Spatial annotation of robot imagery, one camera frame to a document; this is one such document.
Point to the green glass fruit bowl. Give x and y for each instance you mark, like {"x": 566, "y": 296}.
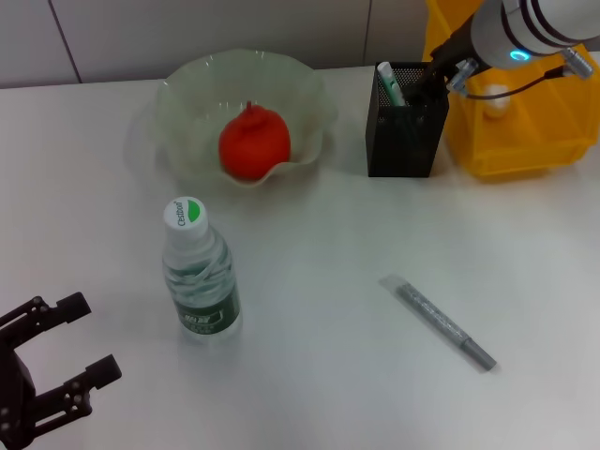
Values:
{"x": 197, "y": 117}

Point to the yellow plastic bin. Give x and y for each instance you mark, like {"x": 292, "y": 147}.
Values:
{"x": 539, "y": 140}

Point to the red-orange orange fruit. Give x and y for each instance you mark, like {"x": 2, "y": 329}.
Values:
{"x": 255, "y": 145}

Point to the white paper ball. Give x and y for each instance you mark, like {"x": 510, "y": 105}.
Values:
{"x": 497, "y": 105}

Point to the clear green-label water bottle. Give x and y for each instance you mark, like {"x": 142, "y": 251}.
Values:
{"x": 201, "y": 281}

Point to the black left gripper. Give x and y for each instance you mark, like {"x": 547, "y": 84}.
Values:
{"x": 16, "y": 398}

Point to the grey marker pen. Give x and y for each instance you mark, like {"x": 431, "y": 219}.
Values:
{"x": 431, "y": 314}

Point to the mint green utility knife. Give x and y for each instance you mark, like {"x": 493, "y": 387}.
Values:
{"x": 391, "y": 84}

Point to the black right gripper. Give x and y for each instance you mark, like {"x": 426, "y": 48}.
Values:
{"x": 454, "y": 51}

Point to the black mesh pen holder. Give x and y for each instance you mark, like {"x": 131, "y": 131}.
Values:
{"x": 403, "y": 150}

